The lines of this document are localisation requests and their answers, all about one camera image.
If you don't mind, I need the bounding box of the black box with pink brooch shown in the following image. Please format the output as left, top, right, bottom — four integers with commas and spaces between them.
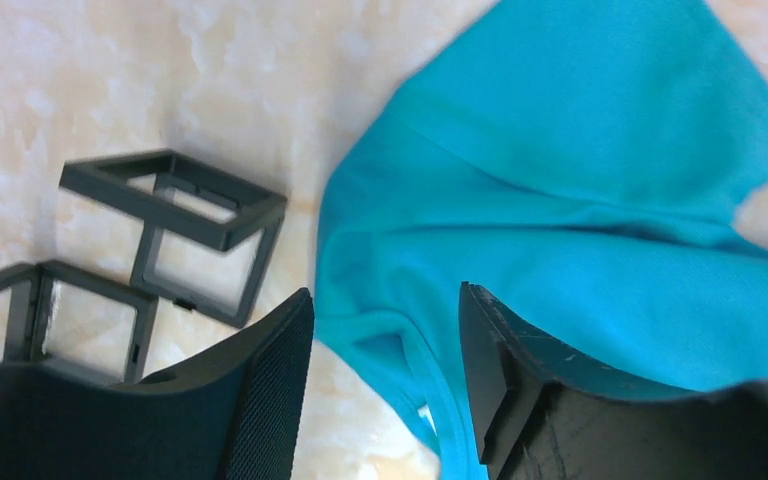
0, 260, 159, 383

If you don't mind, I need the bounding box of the teal t-shirt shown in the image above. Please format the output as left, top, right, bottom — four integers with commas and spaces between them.
315, 1, 768, 479

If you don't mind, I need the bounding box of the black box with grey brooch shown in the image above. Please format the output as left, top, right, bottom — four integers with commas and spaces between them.
59, 149, 288, 328

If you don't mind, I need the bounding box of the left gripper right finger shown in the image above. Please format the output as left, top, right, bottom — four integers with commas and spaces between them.
459, 283, 768, 479

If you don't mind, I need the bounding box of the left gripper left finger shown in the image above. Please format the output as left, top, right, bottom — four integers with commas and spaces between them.
0, 288, 314, 479

